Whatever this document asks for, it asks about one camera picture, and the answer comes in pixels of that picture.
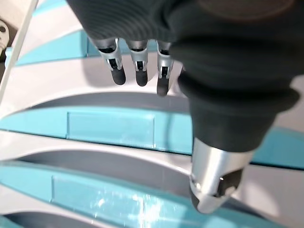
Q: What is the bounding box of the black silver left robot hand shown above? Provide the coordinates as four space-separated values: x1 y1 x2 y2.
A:
65 0 304 214

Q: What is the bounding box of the white drawer with blue handle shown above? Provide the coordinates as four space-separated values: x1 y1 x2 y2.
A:
0 187 148 228
0 129 304 228
0 56 304 167
16 0 100 68

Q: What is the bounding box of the white medical cart body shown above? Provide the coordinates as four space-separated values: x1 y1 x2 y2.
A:
0 0 40 103

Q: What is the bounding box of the white bracket with holes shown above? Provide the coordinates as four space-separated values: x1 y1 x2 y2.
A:
0 19 10 50

